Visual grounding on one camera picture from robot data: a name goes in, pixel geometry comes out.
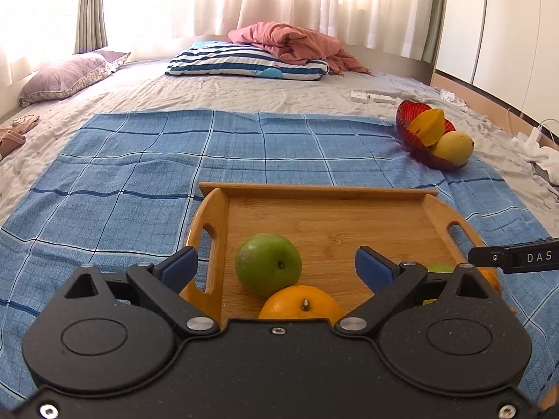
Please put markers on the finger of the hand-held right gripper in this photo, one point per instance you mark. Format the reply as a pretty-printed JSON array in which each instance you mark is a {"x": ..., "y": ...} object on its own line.
[{"x": 515, "y": 257}]

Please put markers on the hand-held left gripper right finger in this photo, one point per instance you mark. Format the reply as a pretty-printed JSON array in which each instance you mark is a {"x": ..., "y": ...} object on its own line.
[{"x": 375, "y": 266}]

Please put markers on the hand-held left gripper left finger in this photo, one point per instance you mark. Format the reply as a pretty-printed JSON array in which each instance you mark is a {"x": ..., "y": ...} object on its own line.
[{"x": 181, "y": 266}]

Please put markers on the small orange-brown round fruit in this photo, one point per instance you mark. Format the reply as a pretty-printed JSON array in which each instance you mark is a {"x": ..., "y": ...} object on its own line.
[{"x": 491, "y": 277}]

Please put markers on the small green apple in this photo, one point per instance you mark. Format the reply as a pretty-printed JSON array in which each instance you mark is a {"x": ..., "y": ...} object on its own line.
[{"x": 439, "y": 267}]

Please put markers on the large green apple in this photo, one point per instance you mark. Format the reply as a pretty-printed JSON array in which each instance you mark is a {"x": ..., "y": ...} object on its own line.
[{"x": 266, "y": 266}]

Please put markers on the orange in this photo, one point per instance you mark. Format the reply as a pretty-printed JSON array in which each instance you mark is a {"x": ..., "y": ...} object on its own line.
[{"x": 284, "y": 305}]

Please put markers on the large white cloth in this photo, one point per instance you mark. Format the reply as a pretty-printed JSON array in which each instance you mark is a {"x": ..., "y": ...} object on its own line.
[{"x": 535, "y": 155}]

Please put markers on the blue plaid blanket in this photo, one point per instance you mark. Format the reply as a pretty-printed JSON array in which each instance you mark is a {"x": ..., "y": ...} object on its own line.
[{"x": 131, "y": 174}]

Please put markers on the yellow mango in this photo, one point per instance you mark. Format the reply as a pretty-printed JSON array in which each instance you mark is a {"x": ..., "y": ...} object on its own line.
[{"x": 454, "y": 148}]

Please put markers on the red glass bowl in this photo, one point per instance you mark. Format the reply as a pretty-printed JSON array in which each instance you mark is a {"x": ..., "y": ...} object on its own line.
[{"x": 408, "y": 133}]

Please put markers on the yellow starfruit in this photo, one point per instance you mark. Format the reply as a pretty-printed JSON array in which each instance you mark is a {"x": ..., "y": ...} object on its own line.
[{"x": 430, "y": 126}]

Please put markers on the long white box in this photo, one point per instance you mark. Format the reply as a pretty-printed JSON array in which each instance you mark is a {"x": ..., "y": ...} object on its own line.
[{"x": 384, "y": 97}]

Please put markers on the small white cloth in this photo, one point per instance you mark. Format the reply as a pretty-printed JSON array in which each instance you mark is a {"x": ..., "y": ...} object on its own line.
[{"x": 452, "y": 97}]

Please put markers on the light grey bed sheet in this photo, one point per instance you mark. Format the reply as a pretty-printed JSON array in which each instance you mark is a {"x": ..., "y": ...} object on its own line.
[{"x": 262, "y": 91}]

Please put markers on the brown and white garment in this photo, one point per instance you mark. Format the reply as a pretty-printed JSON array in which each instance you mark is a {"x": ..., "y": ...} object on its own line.
[{"x": 13, "y": 137}]

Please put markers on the blue white striped pillow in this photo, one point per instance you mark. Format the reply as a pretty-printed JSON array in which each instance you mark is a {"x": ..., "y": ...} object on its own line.
[{"x": 227, "y": 59}]

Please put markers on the purple floral pillow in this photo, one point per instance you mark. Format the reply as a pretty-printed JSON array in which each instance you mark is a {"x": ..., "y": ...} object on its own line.
[{"x": 65, "y": 76}]

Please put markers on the white wardrobe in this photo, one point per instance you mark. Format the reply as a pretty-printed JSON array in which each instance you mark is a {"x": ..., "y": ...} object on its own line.
[{"x": 502, "y": 22}]

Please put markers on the pink crumpled blanket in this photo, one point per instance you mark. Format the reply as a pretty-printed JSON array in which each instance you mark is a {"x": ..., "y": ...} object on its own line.
[{"x": 288, "y": 39}]

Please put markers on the green-grey drape curtain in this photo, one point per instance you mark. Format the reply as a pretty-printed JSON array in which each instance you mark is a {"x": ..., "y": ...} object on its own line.
[{"x": 436, "y": 13}]

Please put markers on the white sheer curtain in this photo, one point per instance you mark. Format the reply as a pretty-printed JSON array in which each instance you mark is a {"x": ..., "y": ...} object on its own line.
[{"x": 196, "y": 4}]

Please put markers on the grey drape curtain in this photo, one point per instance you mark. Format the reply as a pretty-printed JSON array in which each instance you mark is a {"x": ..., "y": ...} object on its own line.
[{"x": 91, "y": 4}]

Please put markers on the bed frame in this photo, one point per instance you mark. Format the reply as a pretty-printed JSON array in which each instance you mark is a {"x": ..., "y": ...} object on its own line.
[{"x": 480, "y": 96}]

